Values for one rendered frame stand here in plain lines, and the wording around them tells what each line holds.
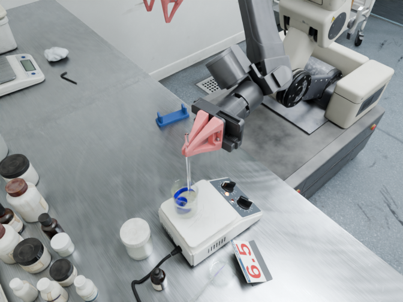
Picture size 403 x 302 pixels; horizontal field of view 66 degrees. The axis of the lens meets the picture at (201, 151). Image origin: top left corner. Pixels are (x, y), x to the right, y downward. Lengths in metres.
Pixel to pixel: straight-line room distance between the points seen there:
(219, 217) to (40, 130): 0.62
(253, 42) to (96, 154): 0.52
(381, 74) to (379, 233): 0.76
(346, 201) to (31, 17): 1.76
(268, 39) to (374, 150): 1.58
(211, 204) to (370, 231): 1.22
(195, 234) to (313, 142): 0.98
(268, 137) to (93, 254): 0.98
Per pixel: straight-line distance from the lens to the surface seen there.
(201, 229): 0.63
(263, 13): 0.66
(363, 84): 1.55
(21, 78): 1.22
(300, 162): 1.41
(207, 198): 0.67
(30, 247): 0.73
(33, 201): 0.78
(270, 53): 0.63
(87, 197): 0.82
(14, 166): 0.86
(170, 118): 0.95
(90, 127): 0.99
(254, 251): 0.71
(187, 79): 2.41
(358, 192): 1.88
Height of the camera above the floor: 1.40
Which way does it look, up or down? 49 degrees down
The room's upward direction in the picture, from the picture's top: straight up
